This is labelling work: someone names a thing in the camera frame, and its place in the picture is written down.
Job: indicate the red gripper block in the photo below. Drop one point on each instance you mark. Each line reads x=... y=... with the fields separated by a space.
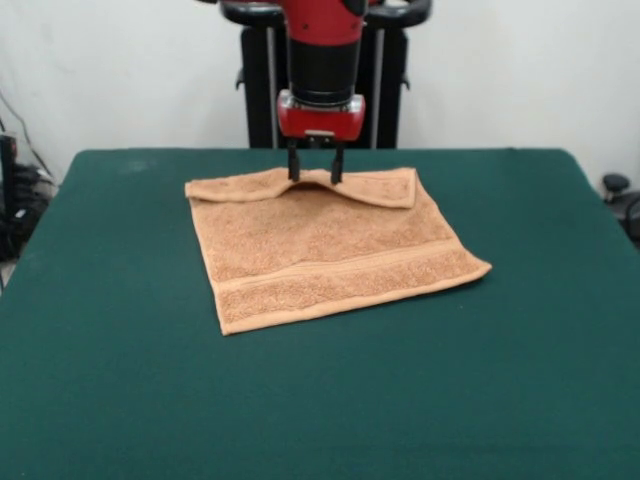
x=320 y=122

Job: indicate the tan terry towel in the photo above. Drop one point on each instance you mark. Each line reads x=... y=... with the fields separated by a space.
x=330 y=250

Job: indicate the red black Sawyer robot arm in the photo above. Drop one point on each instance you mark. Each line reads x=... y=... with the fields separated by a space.
x=322 y=50

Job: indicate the dark green table cloth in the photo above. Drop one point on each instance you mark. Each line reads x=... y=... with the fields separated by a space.
x=150 y=400

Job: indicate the black electronics box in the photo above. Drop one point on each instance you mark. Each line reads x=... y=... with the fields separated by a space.
x=7 y=165

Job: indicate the black office chair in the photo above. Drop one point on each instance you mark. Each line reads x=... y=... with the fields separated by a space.
x=625 y=200

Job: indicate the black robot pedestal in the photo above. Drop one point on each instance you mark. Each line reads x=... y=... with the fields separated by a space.
x=255 y=100

